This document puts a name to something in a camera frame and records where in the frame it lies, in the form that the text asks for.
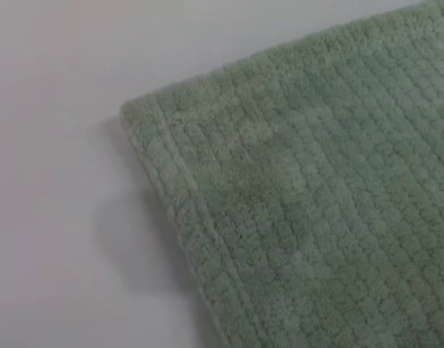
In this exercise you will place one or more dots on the light green terry towel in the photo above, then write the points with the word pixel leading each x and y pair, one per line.
pixel 297 203

